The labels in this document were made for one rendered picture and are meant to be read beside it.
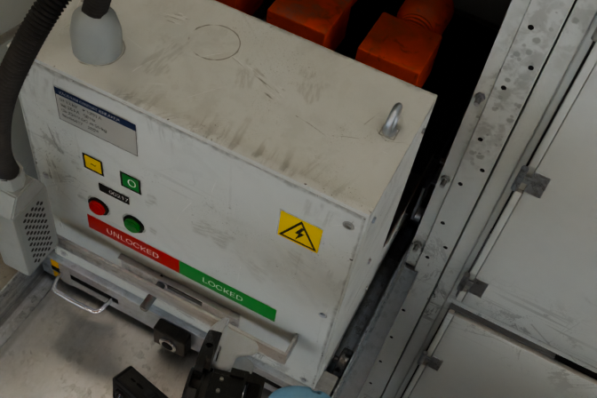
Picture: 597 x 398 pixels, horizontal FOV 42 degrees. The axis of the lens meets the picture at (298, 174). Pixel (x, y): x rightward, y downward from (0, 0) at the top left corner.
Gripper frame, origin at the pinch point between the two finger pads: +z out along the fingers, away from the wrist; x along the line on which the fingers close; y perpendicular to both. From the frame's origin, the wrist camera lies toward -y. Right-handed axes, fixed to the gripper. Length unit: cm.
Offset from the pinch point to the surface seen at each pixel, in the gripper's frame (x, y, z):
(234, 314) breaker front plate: -14.9, 0.1, 16.4
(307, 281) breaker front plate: 1.4, 9.2, 9.9
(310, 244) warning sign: 9.2, 8.5, 7.9
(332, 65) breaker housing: 24.2, 5.8, 25.7
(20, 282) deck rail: -29, -37, 25
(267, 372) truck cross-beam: -26.4, 6.7, 17.0
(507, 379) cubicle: -45, 53, 45
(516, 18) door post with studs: 33, 27, 33
